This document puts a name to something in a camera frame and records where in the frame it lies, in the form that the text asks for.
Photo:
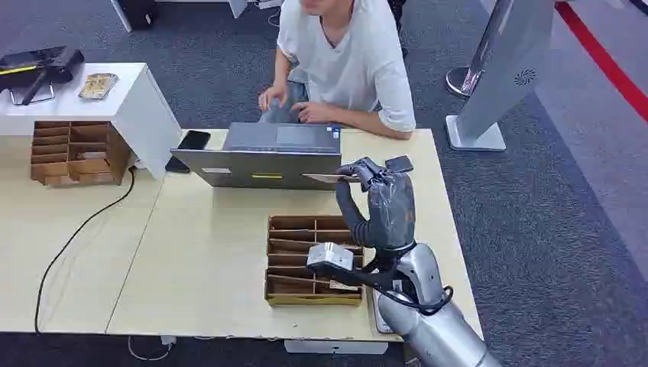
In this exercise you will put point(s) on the black smartphone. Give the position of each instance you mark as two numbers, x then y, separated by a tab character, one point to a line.
193	140

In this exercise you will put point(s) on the gold patterned card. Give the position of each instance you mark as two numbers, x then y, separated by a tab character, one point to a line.
324	178

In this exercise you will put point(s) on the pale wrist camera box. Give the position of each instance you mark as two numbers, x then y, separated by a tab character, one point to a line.
331	256

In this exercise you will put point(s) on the black box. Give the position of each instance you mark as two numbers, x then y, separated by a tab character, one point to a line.
137	12

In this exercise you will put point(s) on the pale card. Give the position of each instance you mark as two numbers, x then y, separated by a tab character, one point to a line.
344	286
91	155

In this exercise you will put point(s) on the person's left hand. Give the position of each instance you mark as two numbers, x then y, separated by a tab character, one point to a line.
311	112

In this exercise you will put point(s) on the white table leg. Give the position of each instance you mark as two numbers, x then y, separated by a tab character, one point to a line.
121	15
237	7

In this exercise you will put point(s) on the black robot legs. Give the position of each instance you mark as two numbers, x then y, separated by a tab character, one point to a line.
401	15

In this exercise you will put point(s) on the person's right hand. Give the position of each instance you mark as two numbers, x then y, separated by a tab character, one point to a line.
272	96

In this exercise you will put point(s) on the grey laptop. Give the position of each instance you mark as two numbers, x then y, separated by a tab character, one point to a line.
273	169

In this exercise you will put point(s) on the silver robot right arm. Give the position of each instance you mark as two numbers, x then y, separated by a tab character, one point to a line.
435	334

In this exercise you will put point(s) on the chrome stanchion post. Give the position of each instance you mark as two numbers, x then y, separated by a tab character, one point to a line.
468	81

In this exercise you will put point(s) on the white flat device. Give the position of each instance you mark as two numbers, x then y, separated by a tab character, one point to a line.
380	314

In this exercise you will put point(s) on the white cabinet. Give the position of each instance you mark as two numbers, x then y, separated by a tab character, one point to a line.
141	111

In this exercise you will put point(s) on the wooden card box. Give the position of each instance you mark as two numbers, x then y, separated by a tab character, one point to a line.
91	167
291	238

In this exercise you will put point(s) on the grey kiosk stand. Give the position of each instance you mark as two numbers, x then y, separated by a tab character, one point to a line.
506	66

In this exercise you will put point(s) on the black folding device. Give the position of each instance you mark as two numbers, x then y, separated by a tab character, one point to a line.
50	63

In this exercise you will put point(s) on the stack of gold cards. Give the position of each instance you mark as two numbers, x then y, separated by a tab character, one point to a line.
98	86

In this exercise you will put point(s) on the small black square device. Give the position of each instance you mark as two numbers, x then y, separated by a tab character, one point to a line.
400	163

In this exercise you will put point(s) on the red floor tape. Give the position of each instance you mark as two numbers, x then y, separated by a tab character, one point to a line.
607	63

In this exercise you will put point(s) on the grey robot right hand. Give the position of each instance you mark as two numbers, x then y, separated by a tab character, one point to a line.
392	213

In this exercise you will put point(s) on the person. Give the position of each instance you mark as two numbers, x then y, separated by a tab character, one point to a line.
349	66

